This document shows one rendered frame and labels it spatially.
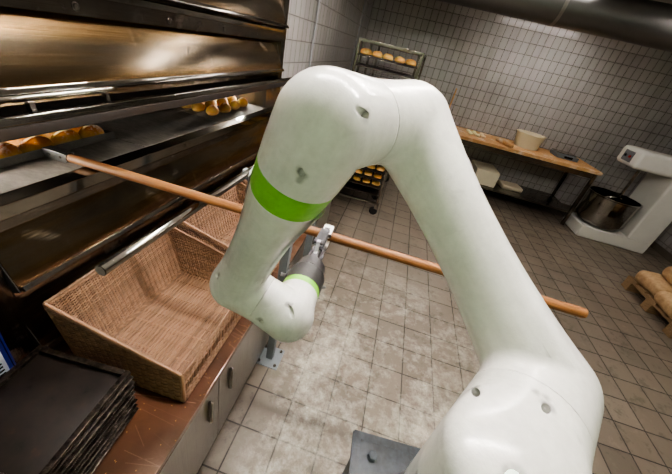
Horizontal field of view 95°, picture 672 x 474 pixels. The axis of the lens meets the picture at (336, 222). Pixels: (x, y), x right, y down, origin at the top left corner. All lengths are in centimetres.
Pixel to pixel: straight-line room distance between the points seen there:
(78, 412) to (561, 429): 105
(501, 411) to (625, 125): 636
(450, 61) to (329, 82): 546
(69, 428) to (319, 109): 100
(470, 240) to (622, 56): 603
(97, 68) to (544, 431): 128
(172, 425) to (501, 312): 108
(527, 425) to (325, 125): 34
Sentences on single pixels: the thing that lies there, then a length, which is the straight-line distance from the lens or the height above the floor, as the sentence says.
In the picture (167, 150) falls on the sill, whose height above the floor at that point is 117.
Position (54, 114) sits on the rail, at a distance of 101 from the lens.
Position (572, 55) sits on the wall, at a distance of 615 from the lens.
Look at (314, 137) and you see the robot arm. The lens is 32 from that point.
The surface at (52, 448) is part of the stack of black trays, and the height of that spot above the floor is 78.
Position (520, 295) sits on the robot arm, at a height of 150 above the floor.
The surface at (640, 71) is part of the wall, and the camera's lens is 653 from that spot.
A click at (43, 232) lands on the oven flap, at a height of 105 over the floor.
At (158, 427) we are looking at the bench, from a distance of 129.
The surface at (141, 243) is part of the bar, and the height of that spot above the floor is 117.
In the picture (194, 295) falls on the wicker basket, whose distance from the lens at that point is 160.
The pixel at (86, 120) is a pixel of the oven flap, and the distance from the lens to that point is 106.
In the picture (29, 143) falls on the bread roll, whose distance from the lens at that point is 146.
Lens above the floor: 172
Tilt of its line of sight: 30 degrees down
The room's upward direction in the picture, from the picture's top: 14 degrees clockwise
